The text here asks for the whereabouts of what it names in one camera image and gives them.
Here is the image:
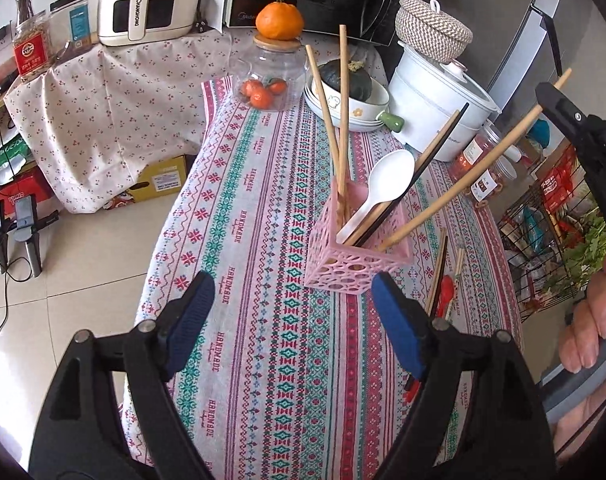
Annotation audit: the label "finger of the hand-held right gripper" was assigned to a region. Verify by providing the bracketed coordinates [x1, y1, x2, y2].
[535, 82, 606, 172]

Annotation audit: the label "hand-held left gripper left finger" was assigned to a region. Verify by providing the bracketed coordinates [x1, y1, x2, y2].
[28, 270, 217, 480]

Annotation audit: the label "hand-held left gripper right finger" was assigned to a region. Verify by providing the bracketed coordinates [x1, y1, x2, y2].
[370, 272, 556, 480]

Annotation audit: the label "pink plastic utensil basket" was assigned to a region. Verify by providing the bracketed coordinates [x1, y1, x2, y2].
[303, 177, 414, 294]

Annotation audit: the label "long light bamboo chopstick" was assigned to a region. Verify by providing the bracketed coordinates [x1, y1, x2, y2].
[375, 67, 574, 253]

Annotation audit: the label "dark brown chopstick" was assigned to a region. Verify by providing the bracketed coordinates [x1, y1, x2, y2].
[413, 110, 462, 166]

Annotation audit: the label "white plastic spoon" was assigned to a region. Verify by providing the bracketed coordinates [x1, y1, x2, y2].
[336, 148, 417, 244]

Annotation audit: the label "black chopstick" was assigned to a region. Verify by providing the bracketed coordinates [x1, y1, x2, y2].
[352, 102, 470, 248]

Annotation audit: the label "person's right hand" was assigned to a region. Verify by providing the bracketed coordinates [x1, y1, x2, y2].
[558, 254, 606, 375]

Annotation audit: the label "red snack package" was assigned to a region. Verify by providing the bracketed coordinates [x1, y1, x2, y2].
[537, 156, 580, 217]

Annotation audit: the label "red plastic spoon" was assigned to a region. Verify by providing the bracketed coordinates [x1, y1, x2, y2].
[402, 275, 456, 404]

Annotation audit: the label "green leafy vegetables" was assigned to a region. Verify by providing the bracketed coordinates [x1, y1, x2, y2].
[547, 209, 606, 302]

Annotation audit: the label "grey refrigerator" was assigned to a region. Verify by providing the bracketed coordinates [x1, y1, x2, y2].
[482, 0, 584, 127]

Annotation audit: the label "glass pot lid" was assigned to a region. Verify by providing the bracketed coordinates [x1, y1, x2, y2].
[422, 56, 502, 114]

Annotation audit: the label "patterned striped tablecloth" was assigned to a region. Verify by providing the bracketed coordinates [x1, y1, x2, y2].
[120, 77, 526, 480]

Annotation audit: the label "dried fruit jar dark label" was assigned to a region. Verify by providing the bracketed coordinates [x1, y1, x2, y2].
[470, 155, 518, 209]

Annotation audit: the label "red dried fruit jar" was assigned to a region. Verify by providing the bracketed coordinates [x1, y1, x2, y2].
[450, 122, 504, 181]

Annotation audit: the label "white electric cooking pot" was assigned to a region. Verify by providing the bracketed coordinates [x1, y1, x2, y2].
[387, 41, 522, 164]

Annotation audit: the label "yellow cardboard box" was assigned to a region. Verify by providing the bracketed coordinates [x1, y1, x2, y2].
[108, 153, 192, 211]

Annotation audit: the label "woven lidded basket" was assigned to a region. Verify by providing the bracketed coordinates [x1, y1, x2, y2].
[394, 0, 474, 64]

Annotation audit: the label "dark green kabocha squash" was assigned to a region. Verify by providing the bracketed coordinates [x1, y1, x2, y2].
[316, 58, 373, 101]

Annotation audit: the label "red box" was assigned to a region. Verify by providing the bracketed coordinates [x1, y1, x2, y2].
[0, 169, 55, 212]

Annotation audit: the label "white floral cloth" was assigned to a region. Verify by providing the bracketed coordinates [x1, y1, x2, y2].
[3, 24, 390, 214]

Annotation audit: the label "green plastic bag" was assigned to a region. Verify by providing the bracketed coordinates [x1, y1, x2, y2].
[0, 134, 27, 177]

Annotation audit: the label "glass jar with wooden lid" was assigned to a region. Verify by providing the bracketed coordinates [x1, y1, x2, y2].
[228, 33, 309, 113]

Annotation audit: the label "large tangerine with stem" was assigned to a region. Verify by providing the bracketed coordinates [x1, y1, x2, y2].
[255, 0, 305, 41]

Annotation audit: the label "red label jar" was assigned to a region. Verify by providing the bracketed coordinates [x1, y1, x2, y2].
[11, 9, 54, 84]

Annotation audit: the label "clear container with black lid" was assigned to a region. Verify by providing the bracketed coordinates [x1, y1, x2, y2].
[49, 0, 92, 56]

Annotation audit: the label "black wire rack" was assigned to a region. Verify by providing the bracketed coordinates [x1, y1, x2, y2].
[497, 139, 606, 322]

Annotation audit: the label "white bowl with green handle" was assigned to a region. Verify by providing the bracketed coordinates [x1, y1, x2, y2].
[304, 90, 407, 134]

